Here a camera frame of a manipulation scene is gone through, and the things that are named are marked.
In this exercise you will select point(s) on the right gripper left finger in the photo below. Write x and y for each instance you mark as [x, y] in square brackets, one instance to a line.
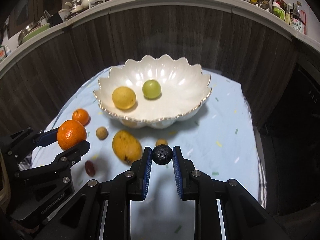
[140, 182]

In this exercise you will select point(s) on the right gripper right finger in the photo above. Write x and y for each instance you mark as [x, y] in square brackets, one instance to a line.
[186, 188]

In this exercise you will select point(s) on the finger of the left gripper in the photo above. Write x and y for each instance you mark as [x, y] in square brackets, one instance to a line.
[74, 154]
[44, 139]

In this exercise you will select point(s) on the red grape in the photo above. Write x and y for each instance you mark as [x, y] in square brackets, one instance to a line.
[89, 168]

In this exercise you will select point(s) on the small orange tangerine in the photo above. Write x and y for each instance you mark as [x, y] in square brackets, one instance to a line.
[70, 133]

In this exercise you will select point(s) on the dark blueberry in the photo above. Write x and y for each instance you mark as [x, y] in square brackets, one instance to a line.
[161, 154]

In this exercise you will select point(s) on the brown longan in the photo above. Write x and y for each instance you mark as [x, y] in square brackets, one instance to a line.
[161, 142]
[102, 133]

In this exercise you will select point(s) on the white kitchen countertop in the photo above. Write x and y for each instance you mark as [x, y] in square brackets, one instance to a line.
[237, 7]

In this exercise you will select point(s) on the yellow mango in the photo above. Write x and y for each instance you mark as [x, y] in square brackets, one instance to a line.
[126, 147]

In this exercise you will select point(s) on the large orange tangerine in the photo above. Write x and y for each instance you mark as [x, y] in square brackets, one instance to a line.
[82, 116]

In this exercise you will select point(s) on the light blue patterned tablecloth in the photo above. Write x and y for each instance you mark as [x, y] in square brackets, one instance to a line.
[220, 140]

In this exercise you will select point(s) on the yellow lemon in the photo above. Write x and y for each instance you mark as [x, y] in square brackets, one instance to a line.
[124, 98]

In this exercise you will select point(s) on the green round fruit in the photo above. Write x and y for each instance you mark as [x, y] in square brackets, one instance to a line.
[151, 89]

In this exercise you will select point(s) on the plaid cloth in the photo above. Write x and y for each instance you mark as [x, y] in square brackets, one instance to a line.
[262, 185]

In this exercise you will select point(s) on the white scalloped ceramic bowl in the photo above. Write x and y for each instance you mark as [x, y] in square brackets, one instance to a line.
[184, 90]

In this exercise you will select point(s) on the white teapot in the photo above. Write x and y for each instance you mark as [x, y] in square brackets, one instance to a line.
[85, 3]

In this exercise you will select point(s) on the oil bottle white label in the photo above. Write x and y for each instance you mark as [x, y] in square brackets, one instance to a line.
[298, 18]

